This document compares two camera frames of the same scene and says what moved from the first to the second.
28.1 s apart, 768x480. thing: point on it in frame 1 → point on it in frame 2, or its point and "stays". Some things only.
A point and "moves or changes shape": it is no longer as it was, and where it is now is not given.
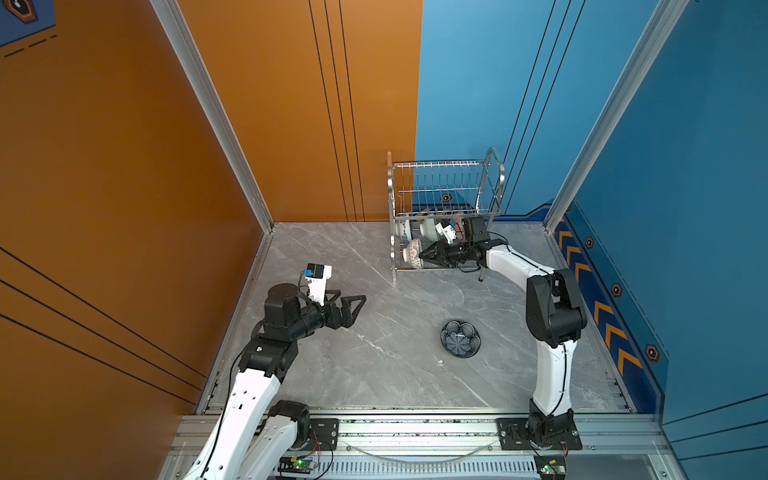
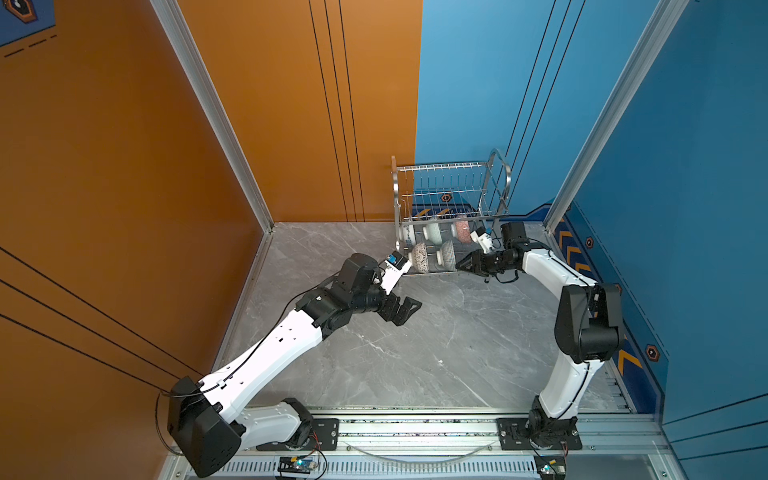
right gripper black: x=437 y=251 → x=477 y=257
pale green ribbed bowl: x=430 y=230 stays
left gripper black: x=346 y=319 → x=390 y=314
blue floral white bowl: x=405 y=230 stays
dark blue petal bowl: x=460 y=339 moves or changes shape
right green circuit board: x=555 y=465 stays
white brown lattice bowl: x=414 y=253 moves or changes shape
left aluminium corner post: x=193 y=60 stays
